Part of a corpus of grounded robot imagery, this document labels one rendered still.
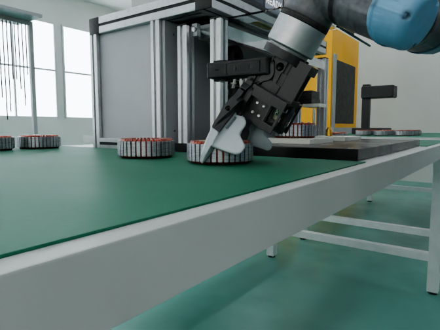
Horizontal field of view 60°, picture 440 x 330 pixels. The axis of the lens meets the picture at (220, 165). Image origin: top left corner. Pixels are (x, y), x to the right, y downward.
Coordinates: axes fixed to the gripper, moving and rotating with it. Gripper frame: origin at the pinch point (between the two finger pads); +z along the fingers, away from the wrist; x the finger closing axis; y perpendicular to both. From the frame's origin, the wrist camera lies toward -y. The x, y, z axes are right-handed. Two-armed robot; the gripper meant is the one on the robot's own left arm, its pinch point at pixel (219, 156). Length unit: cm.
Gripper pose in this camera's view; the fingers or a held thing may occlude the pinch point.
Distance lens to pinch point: 64.7
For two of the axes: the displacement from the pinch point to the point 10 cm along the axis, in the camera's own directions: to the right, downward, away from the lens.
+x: 5.0, -0.9, 8.6
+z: -4.3, 8.4, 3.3
